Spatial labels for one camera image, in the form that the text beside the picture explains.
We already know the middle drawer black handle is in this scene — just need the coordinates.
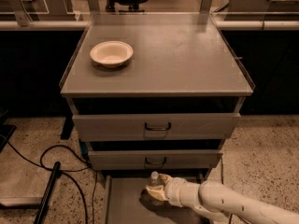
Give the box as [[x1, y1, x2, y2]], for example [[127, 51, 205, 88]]
[[145, 157, 167, 165]]

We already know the top drawer black handle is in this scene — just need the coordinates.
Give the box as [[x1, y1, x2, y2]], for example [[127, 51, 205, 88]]
[[144, 122, 172, 132]]

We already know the drawer black handle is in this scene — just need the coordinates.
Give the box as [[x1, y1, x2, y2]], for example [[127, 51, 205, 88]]
[[144, 122, 172, 132], [145, 157, 167, 165]]

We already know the top grey drawer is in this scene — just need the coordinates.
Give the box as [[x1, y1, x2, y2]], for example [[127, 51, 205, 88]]
[[73, 113, 240, 142]]

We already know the middle grey drawer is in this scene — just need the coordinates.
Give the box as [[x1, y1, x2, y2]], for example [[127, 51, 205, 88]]
[[88, 150, 222, 170]]

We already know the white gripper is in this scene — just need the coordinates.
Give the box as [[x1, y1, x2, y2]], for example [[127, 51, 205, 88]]
[[146, 174, 200, 207]]

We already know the bottom grey open drawer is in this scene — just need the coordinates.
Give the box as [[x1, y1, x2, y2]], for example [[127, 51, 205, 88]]
[[101, 171, 213, 224]]

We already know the white paper bowl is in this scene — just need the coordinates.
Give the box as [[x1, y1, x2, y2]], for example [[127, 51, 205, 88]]
[[90, 41, 134, 68]]

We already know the white horizontal rail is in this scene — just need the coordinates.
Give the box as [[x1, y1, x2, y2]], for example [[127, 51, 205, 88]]
[[0, 21, 299, 31]]

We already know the grey drawer cabinet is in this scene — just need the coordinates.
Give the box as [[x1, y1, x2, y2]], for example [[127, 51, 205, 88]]
[[61, 13, 254, 175]]

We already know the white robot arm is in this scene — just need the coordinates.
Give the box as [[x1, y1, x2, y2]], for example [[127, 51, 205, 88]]
[[146, 172, 299, 224]]

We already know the black bar on floor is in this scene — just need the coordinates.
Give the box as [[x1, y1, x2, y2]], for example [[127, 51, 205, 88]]
[[34, 161, 61, 224]]

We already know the clear plastic water bottle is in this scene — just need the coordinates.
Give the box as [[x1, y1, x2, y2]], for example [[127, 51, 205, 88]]
[[147, 171, 161, 187]]

